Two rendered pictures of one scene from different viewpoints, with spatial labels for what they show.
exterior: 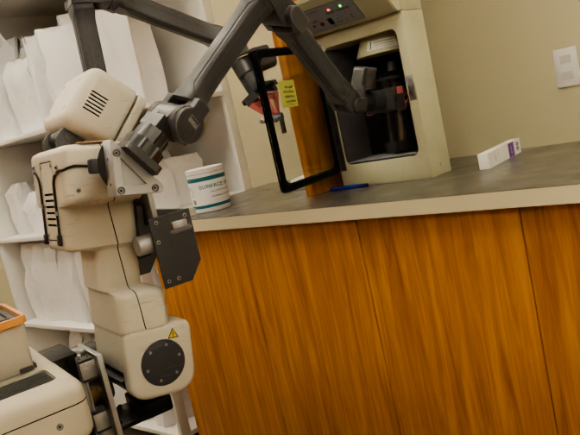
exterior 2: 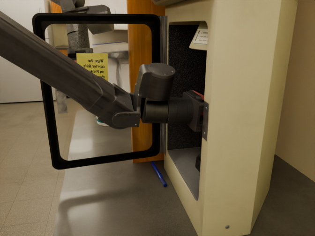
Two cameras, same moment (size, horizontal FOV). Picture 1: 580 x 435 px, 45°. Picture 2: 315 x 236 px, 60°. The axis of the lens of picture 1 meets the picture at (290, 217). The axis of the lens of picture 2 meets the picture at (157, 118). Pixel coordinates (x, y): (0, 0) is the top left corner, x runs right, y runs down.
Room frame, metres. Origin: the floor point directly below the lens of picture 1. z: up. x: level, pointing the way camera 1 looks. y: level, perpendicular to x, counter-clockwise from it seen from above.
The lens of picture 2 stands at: (1.52, -0.60, 1.36)
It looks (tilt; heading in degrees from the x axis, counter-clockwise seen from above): 19 degrees down; 34
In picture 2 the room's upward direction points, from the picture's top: straight up
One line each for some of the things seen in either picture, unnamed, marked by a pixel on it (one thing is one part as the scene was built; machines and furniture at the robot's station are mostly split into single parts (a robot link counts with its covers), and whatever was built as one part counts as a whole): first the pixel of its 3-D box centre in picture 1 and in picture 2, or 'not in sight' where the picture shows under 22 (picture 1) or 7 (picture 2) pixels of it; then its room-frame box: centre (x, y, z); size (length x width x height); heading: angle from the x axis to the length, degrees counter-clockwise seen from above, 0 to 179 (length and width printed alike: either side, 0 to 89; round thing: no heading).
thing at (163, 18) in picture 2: (329, 109); (162, 90); (2.15, -0.19, 1.19); 0.03 x 0.02 x 0.39; 47
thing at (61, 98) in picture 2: (280, 122); (62, 101); (1.93, -0.03, 1.18); 0.02 x 0.02 x 0.06; 52
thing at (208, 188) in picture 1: (208, 188); not in sight; (2.39, 0.25, 1.02); 0.13 x 0.13 x 0.15
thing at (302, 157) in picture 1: (298, 116); (104, 94); (2.02, -0.09, 1.19); 0.30 x 0.01 x 0.40; 142
